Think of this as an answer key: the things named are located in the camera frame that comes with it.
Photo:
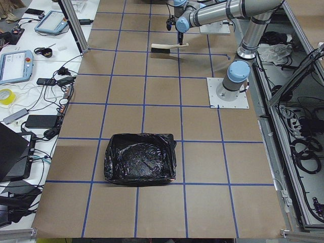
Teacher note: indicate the far teach pendant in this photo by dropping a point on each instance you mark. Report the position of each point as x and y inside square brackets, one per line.
[53, 23]

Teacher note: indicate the teach pendant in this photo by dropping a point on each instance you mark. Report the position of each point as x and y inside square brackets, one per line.
[16, 67]
[53, 23]

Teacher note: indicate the cream hand brush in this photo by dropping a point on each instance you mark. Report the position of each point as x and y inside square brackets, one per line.
[166, 49]

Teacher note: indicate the black laptop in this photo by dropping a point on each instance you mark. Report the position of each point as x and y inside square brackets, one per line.
[17, 150]

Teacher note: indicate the white crumpled cloth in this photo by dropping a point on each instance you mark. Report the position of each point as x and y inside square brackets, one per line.
[276, 54]

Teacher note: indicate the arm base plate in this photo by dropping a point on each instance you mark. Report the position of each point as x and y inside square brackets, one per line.
[216, 28]
[219, 97]

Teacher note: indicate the near teach pendant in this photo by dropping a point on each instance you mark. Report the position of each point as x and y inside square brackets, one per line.
[16, 67]

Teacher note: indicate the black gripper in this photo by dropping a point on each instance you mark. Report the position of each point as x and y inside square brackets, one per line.
[180, 35]

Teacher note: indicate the black power brick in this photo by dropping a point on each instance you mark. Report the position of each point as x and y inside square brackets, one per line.
[41, 121]

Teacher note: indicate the black scissors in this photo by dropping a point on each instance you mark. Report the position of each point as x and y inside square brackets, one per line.
[41, 50]

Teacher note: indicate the left black lined trash bin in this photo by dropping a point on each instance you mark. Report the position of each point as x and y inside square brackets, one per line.
[143, 159]

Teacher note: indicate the grey usb hub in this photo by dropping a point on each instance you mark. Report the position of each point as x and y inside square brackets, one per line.
[15, 116]

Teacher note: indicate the yellow tape roll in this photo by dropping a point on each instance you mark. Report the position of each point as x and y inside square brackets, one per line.
[8, 97]

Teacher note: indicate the aluminium frame post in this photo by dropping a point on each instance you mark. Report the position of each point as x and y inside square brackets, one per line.
[74, 25]

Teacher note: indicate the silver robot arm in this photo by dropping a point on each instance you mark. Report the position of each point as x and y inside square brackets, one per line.
[190, 14]

